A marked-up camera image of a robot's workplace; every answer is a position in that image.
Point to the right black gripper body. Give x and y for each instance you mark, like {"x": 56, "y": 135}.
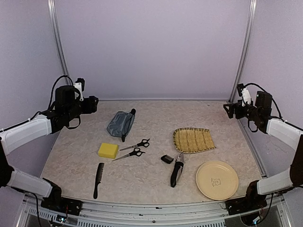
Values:
{"x": 240, "y": 114}

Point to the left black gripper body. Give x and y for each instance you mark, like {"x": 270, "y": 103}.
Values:
{"x": 90, "y": 107}

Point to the grey zip pouch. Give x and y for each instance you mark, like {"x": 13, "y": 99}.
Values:
{"x": 121, "y": 124}

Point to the black handled scissors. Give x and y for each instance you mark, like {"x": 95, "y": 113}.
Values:
{"x": 136, "y": 152}
{"x": 144, "y": 143}

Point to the black silver hair clipper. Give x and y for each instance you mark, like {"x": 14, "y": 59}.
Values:
{"x": 177, "y": 171}

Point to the black clipper guard attachment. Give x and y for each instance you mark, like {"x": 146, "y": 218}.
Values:
{"x": 167, "y": 159}

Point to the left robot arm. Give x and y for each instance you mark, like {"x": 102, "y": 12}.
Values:
{"x": 66, "y": 104}

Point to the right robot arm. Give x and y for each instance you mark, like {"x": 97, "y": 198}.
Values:
{"x": 256, "y": 105}

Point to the yellow sponge block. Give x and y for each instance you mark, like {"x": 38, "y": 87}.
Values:
{"x": 108, "y": 150}

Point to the woven bamboo tray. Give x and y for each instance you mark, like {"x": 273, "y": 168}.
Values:
{"x": 191, "y": 140}

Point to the black plastic comb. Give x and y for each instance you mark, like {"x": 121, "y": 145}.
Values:
{"x": 98, "y": 179}

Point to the beige round plate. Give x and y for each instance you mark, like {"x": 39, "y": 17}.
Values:
{"x": 217, "y": 180}

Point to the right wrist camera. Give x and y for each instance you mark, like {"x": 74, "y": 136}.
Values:
{"x": 244, "y": 94}

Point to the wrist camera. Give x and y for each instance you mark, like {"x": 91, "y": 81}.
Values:
{"x": 244, "y": 94}
{"x": 79, "y": 85}

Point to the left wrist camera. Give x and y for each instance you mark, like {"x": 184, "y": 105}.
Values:
{"x": 79, "y": 85}

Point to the right aluminium frame post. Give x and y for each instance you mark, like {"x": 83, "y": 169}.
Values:
{"x": 245, "y": 48}

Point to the aluminium frame post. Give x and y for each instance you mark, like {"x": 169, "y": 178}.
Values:
{"x": 56, "y": 32}
{"x": 245, "y": 48}

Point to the left aluminium frame post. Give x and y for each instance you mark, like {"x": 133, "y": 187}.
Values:
{"x": 56, "y": 32}

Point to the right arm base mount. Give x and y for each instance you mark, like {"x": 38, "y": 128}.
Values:
{"x": 251, "y": 201}

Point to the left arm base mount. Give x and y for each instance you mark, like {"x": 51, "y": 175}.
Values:
{"x": 56, "y": 202}

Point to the front aluminium rail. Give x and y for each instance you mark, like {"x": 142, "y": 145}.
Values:
{"x": 107, "y": 214}

